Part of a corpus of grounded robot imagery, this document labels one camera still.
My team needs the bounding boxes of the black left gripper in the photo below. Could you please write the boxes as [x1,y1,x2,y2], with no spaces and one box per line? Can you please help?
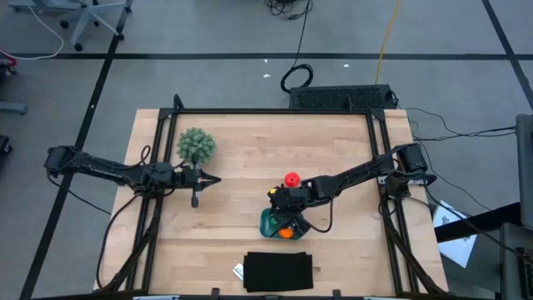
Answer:
[181,161,222,209]

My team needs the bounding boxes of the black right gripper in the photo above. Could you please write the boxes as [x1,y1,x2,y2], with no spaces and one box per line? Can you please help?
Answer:
[267,186,311,239]

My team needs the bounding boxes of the teal plastic bin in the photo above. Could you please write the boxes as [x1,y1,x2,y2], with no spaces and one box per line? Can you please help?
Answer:
[259,207,311,242]

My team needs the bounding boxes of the green spiky plant ball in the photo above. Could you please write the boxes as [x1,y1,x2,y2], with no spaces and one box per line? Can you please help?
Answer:
[176,127,217,166]

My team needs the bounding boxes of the black folded cloth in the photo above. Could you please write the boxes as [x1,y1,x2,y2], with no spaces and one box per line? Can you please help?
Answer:
[242,251,314,293]

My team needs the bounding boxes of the black perforated computer case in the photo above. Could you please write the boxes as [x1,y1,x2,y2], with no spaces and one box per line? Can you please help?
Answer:
[288,83,397,111]

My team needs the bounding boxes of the white paper sheet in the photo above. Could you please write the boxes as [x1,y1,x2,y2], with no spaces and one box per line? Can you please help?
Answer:
[431,199,478,269]

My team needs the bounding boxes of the black beam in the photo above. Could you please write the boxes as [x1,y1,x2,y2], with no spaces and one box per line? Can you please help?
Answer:
[434,202,521,243]

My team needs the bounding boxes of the white office chair base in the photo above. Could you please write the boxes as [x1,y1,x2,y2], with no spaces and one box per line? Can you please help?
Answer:
[7,0,134,53]

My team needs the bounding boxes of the grey furniture foot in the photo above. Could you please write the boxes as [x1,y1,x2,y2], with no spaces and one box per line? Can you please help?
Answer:
[0,101,28,117]

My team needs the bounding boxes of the grey furniture panel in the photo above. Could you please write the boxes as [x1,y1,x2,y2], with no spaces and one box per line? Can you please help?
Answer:
[515,112,533,228]
[499,222,533,300]

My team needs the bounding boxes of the red floor item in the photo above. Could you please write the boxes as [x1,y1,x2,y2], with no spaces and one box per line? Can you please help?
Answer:
[0,48,17,77]

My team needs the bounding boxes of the black aluminium table frame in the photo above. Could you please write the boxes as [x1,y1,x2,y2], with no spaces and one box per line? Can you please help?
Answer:
[94,93,450,297]

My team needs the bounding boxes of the coiled black cable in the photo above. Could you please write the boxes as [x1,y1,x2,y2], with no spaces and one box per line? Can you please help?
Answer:
[279,0,314,94]

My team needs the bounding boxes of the tangled black cables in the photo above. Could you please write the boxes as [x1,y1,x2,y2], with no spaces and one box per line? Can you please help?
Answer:
[264,0,313,21]

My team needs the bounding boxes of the thin black floor cable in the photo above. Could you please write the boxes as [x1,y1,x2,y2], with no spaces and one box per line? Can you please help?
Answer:
[406,107,517,143]

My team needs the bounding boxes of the white floor cable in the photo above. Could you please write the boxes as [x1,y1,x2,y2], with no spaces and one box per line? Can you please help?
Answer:
[0,3,65,62]

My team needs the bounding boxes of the yellow floor cable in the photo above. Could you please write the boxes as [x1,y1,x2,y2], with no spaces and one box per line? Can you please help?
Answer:
[373,0,403,86]

